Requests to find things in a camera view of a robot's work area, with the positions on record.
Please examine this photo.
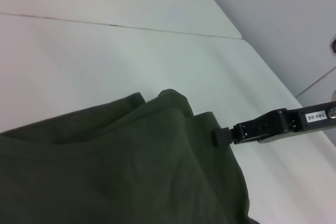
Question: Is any dark green FREE t-shirt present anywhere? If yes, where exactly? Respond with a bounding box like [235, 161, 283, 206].
[0, 88, 253, 224]

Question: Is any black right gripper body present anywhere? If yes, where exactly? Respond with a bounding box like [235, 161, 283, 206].
[256, 100, 336, 145]

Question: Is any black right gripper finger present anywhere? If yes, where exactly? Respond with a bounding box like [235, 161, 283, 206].
[213, 121, 263, 147]

